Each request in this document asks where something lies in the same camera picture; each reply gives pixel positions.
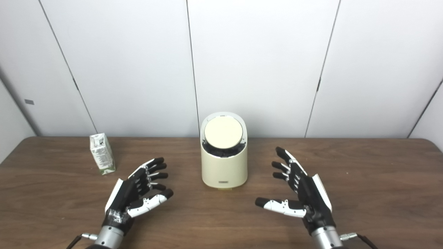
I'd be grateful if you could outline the black bin liner bag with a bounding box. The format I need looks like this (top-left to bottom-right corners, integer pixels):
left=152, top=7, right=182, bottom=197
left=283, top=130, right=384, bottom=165
left=202, top=138, right=247, bottom=158

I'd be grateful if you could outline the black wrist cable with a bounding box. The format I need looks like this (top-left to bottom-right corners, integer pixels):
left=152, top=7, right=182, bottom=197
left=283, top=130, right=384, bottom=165
left=66, top=233, right=99, bottom=249
left=340, top=232, right=379, bottom=249

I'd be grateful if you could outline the cream-colored round bin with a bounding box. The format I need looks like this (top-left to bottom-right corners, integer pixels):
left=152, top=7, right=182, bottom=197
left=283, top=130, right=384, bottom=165
left=200, top=112, right=248, bottom=190

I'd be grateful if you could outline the cream round bin lid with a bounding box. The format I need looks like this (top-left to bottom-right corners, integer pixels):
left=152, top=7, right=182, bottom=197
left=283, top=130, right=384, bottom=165
left=204, top=116, right=244, bottom=149

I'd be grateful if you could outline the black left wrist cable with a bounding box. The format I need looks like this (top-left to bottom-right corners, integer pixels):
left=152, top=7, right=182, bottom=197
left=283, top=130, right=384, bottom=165
left=66, top=233, right=99, bottom=249

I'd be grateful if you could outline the white green milk carton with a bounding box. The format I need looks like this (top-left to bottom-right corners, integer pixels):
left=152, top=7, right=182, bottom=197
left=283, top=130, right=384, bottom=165
left=90, top=133, right=116, bottom=175

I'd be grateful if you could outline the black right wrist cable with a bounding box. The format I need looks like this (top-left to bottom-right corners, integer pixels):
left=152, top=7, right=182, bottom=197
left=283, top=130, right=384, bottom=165
left=340, top=232, right=379, bottom=249

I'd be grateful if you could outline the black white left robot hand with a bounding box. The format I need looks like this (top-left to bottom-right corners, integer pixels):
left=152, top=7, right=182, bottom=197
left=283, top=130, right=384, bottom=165
left=104, top=157, right=174, bottom=236

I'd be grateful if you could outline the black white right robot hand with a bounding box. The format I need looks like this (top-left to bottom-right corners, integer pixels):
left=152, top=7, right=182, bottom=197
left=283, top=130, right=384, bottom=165
left=255, top=147, right=336, bottom=236

